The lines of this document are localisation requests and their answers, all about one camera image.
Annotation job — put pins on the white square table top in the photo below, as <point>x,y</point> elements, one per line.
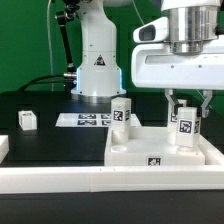
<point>148,146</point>

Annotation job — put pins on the white marker base plate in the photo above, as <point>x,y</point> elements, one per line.
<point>89,120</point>

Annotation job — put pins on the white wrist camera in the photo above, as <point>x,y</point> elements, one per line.
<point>153,32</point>

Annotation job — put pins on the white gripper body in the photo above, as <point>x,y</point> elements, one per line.
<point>154,66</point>

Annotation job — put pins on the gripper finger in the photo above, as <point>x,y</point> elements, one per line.
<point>207,98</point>
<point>172,99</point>

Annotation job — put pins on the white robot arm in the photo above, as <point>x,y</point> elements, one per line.
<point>183,49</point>

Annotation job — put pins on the white U-shaped fence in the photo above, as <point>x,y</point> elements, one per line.
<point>103,179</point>

